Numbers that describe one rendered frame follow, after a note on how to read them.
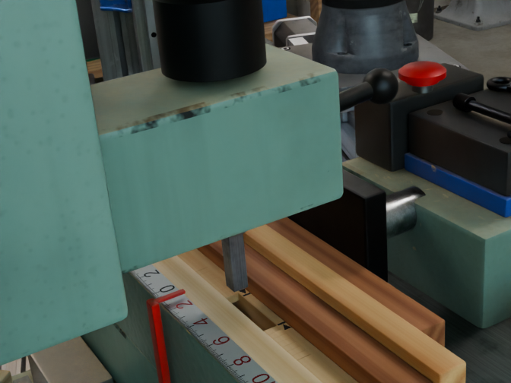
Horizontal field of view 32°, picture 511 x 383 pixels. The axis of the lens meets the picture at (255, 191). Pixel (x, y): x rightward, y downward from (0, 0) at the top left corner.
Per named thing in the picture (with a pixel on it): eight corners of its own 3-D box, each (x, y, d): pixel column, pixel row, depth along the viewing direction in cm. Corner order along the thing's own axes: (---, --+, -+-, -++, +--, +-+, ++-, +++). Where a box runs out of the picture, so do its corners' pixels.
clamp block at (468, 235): (639, 299, 58) (655, 173, 54) (486, 376, 52) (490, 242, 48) (478, 219, 70) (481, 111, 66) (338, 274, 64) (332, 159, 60)
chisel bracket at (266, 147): (348, 224, 46) (341, 68, 43) (96, 318, 40) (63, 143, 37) (273, 179, 52) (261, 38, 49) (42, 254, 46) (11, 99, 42)
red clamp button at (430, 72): (456, 80, 56) (456, 64, 56) (419, 92, 55) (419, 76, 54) (424, 70, 59) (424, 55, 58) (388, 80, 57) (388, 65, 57)
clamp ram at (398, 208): (468, 297, 54) (471, 160, 50) (369, 341, 50) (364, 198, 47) (376, 242, 61) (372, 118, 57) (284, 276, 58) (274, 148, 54)
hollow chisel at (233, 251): (249, 287, 48) (240, 204, 46) (234, 292, 48) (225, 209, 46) (240, 280, 49) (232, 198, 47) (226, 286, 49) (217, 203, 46)
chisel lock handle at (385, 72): (406, 103, 49) (406, 68, 48) (308, 133, 46) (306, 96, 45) (383, 94, 51) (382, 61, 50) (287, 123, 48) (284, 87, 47)
